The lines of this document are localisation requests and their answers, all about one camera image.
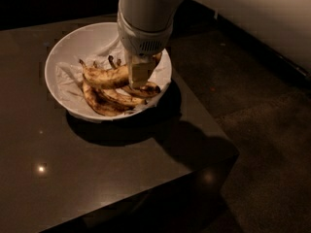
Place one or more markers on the dark grey table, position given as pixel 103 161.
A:
pixel 60 174

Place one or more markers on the lower front brown banana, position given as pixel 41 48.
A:
pixel 101 105

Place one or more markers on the short dark spotted banana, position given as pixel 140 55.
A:
pixel 148 90

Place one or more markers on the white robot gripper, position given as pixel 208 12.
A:
pixel 140 40

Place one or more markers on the white round bowl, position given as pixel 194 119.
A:
pixel 74 46

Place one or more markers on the middle spotted banana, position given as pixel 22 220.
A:
pixel 126 100

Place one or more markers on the spotted yellow banana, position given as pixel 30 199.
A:
pixel 115 77

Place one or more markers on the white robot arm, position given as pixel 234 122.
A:
pixel 282 25

